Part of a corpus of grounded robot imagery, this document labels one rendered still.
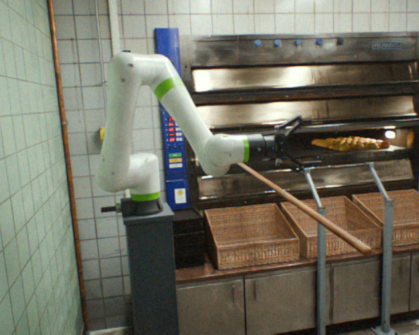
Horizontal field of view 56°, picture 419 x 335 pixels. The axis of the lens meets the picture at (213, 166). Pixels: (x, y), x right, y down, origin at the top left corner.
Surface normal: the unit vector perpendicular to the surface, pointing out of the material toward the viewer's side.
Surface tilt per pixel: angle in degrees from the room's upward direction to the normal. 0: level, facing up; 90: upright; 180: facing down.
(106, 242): 90
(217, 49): 90
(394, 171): 70
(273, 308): 90
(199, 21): 90
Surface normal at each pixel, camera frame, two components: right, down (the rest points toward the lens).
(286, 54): 0.19, 0.15
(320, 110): 0.17, -0.19
